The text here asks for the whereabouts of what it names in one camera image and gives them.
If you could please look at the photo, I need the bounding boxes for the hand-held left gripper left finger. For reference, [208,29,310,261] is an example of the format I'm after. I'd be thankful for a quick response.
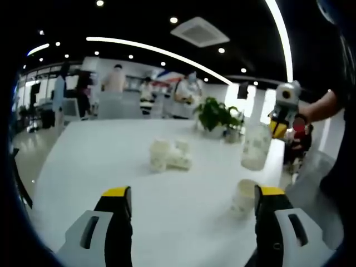
[55,185,134,267]

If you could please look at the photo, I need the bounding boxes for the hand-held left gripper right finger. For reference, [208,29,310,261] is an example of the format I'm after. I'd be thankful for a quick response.
[244,184,336,267]

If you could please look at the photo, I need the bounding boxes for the pile of paper cups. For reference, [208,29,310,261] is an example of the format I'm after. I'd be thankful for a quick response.
[149,138,193,173]

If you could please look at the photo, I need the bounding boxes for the black screen on stand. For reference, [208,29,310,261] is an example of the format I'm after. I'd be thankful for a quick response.
[29,82,42,106]

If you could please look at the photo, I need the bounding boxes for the tall clear cup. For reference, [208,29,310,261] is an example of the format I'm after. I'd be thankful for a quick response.
[240,123,273,171]

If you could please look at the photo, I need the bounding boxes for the grey office chair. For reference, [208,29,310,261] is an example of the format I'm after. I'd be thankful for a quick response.
[97,90,142,120]
[62,98,81,123]

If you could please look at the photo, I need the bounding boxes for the short ceiling light strip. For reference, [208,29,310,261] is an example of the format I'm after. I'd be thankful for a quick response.
[27,43,50,56]

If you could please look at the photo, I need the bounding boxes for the straight ceiling light strip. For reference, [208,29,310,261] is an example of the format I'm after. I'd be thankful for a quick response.
[264,0,294,83]

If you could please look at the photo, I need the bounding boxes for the ceiling air vent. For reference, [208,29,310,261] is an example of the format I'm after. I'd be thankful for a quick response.
[170,16,231,48]

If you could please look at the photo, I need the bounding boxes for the long curved ceiling light strip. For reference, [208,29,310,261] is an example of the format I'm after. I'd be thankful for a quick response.
[86,36,233,86]

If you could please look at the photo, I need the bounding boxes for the green potted plant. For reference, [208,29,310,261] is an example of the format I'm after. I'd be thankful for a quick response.
[194,96,243,140]

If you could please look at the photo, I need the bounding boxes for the group of round ceiling spotlights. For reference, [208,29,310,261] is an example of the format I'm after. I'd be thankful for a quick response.
[23,0,259,87]

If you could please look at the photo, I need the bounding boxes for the small glass bottle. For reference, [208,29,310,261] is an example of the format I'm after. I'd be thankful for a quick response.
[225,126,240,144]

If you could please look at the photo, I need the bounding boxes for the printed paper cup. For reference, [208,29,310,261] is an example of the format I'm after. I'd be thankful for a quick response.
[230,179,258,220]

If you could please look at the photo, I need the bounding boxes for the white table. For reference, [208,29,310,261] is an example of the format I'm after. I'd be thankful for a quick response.
[29,118,286,267]

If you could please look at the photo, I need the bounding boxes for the black wall screen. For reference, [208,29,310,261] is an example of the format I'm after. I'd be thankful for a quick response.
[236,82,249,98]

